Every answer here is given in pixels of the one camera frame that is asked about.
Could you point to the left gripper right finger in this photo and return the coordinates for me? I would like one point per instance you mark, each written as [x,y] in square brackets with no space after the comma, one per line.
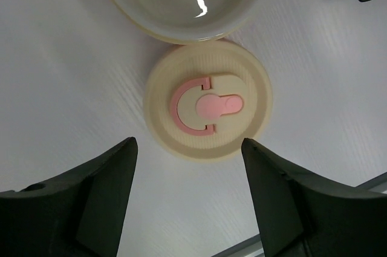
[300,213]

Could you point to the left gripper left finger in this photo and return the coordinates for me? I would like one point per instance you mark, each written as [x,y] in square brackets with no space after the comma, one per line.
[80,212]

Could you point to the cream lid with pink handle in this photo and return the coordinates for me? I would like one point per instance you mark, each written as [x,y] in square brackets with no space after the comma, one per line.
[202,100]

